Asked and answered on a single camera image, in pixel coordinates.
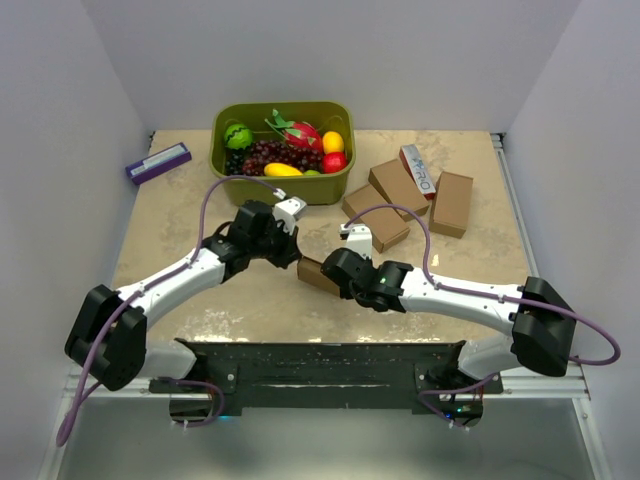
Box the olive green plastic basket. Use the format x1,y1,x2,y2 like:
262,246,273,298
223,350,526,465
208,101,355,205

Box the purple flat box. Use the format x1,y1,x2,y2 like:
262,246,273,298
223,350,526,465
125,142,192,186

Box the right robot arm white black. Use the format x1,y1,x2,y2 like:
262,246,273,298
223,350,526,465
320,248,576,393

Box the right folded brown box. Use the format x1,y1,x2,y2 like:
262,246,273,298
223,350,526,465
429,171,473,239

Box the middle folded brown box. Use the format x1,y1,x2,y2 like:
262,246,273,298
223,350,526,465
368,159,430,216

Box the pink toy dragon fruit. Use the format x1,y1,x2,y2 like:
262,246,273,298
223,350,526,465
265,109,324,154

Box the yellow orange toy lemon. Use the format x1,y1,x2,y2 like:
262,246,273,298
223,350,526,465
322,131,345,155

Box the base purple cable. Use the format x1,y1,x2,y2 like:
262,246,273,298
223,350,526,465
159,377,227,430
417,372,501,432

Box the front folded brown box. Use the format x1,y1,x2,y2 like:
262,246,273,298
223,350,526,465
342,184,410,253

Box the brown paper box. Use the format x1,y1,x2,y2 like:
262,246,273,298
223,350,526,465
297,256,340,297

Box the yellow toy mango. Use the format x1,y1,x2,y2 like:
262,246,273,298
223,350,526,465
264,162,303,177

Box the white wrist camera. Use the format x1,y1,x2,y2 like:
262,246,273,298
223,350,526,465
339,224,373,260
272,197,307,236

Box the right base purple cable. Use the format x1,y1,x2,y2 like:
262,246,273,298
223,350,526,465
417,372,501,432

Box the dark blue toy grapes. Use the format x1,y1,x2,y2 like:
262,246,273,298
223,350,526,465
224,150,247,176

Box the red toy apple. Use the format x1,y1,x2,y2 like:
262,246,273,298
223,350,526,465
321,152,348,174

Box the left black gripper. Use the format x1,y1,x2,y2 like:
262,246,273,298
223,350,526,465
249,218,302,270

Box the green toy watermelon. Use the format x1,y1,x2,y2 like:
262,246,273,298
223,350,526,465
224,123,253,150

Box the folded brown box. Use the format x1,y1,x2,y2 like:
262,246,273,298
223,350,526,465
368,159,430,216
429,171,473,239
342,184,410,253

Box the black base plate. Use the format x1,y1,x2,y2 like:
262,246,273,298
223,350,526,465
150,341,482,419

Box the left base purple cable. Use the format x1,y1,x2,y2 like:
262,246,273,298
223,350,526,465
159,377,227,430

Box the red toy grapes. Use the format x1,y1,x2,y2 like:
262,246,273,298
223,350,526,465
243,140,322,176

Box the red white toothpaste box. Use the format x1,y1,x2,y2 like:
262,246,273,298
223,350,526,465
399,144,436,200

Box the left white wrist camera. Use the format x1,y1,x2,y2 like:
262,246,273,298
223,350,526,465
272,197,307,236

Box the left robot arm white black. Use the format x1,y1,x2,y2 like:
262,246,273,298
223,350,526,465
64,197,306,392

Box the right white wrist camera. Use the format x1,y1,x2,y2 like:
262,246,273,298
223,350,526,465
339,224,373,260

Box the aluminium frame rail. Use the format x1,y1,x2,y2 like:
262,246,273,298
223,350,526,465
496,364,612,479

